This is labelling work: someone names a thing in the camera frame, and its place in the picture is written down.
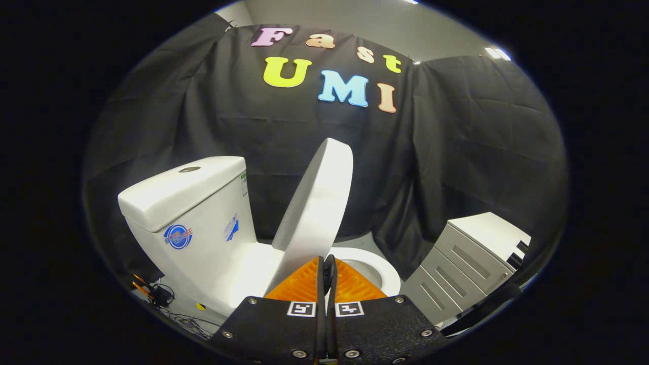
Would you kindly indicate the white drawer cabinet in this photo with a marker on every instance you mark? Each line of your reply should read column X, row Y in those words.
column 471, row 258

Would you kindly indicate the black backdrop cloth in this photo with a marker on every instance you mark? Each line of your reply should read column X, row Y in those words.
column 456, row 152

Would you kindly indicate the small ceiling spotlights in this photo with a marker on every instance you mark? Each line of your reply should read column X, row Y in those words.
column 498, row 53

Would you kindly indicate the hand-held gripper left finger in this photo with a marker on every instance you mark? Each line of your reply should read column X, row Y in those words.
column 279, row 332

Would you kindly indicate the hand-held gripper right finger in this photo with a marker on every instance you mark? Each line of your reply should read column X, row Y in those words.
column 375, row 329

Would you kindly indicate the white toilet lid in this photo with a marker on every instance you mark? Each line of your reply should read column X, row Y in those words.
column 319, row 203

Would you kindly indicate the white toilet with tank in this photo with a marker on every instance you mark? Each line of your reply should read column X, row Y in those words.
column 203, row 238

